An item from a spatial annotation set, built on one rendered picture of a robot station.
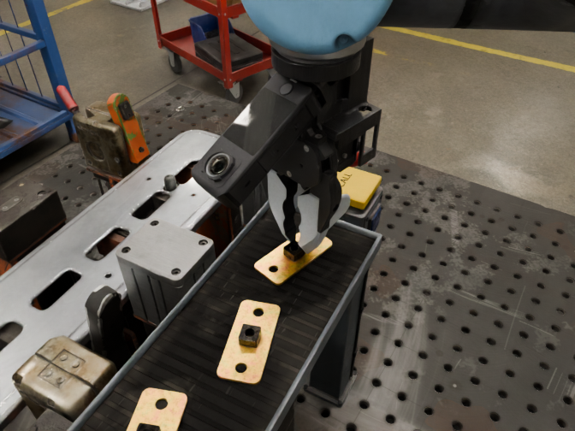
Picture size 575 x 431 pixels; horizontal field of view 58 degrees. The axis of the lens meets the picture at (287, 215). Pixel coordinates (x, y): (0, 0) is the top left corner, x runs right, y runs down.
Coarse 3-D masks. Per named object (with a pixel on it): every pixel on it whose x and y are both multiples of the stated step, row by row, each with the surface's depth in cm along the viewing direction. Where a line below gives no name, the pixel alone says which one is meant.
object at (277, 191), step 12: (276, 180) 49; (288, 180) 49; (276, 192) 50; (288, 192) 49; (300, 192) 53; (276, 204) 51; (288, 204) 51; (276, 216) 52; (288, 216) 52; (288, 228) 53; (288, 240) 54
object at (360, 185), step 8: (352, 168) 66; (344, 176) 64; (352, 176) 64; (360, 176) 64; (368, 176) 64; (376, 176) 64; (344, 184) 63; (352, 184) 63; (360, 184) 63; (368, 184) 63; (376, 184) 64; (344, 192) 62; (352, 192) 62; (360, 192) 62; (368, 192) 62; (352, 200) 61; (360, 200) 61; (368, 200) 62; (360, 208) 61
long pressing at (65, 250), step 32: (160, 160) 94; (192, 160) 95; (128, 192) 87; (192, 192) 87; (96, 224) 82; (128, 224) 82; (192, 224) 81; (32, 256) 77; (64, 256) 76; (0, 288) 72; (32, 288) 72; (0, 320) 68; (32, 320) 68; (64, 320) 68; (0, 352) 64; (32, 352) 64; (0, 384) 61; (0, 416) 58
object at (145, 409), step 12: (144, 396) 42; (156, 396) 42; (168, 396) 42; (180, 396) 42; (144, 408) 41; (156, 408) 41; (168, 408) 41; (180, 408) 41; (132, 420) 41; (144, 420) 41; (156, 420) 41; (168, 420) 41; (180, 420) 41
